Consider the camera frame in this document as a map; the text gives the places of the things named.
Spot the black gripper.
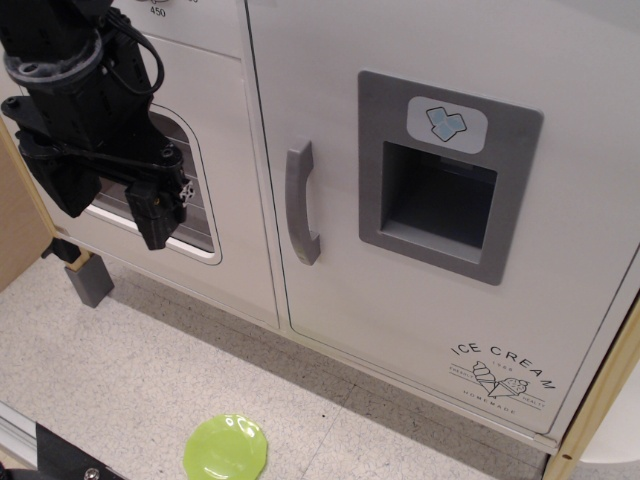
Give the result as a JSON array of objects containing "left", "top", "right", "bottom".
[{"left": 1, "top": 27, "right": 188, "bottom": 250}]

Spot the grey fridge door handle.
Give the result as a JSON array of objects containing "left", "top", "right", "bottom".
[{"left": 285, "top": 139, "right": 321, "bottom": 266}]

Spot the white toy fridge door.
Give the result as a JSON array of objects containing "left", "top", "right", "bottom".
[{"left": 246, "top": 1, "right": 639, "bottom": 448}]

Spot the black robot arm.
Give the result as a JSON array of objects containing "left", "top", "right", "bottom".
[{"left": 1, "top": 1, "right": 193, "bottom": 250}]

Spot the grey kitchen leg foot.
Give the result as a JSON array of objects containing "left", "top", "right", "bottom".
[{"left": 65, "top": 255, "right": 114, "bottom": 308}]

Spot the wooden left side panel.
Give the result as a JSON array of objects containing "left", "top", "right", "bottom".
[{"left": 1, "top": 121, "right": 55, "bottom": 291}]

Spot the white toy oven door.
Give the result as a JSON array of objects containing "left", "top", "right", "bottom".
[{"left": 44, "top": 37, "right": 279, "bottom": 328}]

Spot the white oven control panel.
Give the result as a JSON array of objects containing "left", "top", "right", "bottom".
[{"left": 113, "top": 0, "right": 242, "bottom": 58}]

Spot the green plastic plate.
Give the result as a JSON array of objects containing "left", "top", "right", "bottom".
[{"left": 183, "top": 414, "right": 268, "bottom": 479}]

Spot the grey ice dispenser panel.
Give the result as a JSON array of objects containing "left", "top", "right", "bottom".
[{"left": 358, "top": 71, "right": 544, "bottom": 285}]

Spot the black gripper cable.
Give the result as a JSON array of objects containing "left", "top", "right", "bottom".
[{"left": 102, "top": 7, "right": 166, "bottom": 96}]

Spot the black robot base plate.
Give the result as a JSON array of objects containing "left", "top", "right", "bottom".
[{"left": 1, "top": 423, "right": 123, "bottom": 480}]

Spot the light wooden side frame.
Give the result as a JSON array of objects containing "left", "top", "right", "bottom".
[{"left": 542, "top": 295, "right": 639, "bottom": 479}]

